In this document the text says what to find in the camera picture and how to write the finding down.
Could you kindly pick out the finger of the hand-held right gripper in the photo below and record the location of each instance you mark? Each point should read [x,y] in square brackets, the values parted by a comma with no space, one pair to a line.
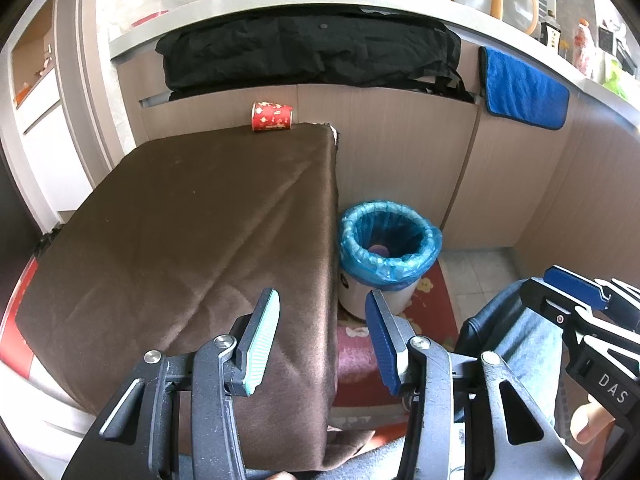
[625,300]
[575,280]

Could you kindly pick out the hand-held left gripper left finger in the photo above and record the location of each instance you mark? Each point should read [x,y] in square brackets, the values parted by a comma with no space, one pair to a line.
[260,342]

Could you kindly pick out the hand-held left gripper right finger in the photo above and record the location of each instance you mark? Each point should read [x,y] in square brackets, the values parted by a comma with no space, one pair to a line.
[382,347]

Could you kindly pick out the white trash bin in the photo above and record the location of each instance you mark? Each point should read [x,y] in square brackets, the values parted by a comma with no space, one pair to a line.
[356,290]

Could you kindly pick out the trash bin with blue bag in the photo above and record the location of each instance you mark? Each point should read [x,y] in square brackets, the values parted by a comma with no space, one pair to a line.
[357,255]

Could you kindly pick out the red paper cup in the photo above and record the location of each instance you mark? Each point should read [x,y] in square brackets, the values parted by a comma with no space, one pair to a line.
[272,117]

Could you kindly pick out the person's right hand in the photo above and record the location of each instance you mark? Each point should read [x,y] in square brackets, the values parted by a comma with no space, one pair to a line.
[592,430]

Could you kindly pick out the brown cloth covered table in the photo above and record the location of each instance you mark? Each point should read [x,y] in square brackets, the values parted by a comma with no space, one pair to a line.
[200,235]

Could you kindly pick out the blue towel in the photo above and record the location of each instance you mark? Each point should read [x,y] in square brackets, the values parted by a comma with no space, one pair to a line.
[525,90]

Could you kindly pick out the beige kitchen cabinet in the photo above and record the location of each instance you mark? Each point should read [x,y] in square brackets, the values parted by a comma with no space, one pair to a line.
[400,150]

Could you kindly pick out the green plastic bag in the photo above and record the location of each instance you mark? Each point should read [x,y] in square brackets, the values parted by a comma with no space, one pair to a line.
[617,80]

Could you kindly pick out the orange plastic bag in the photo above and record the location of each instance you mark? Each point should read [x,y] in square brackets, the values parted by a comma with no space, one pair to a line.
[584,47]

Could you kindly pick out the small black box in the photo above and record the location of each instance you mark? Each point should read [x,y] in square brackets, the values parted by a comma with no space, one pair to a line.
[611,39]

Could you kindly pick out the small white box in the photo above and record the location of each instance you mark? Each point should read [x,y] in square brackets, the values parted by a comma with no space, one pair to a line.
[551,36]

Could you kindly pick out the black apron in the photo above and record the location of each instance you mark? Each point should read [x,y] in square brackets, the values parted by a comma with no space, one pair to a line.
[300,50]

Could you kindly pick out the white shelf cabinet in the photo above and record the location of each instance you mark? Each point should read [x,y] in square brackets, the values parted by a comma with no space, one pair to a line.
[40,110]

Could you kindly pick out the white countertop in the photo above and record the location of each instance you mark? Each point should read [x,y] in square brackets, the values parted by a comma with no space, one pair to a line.
[200,15]

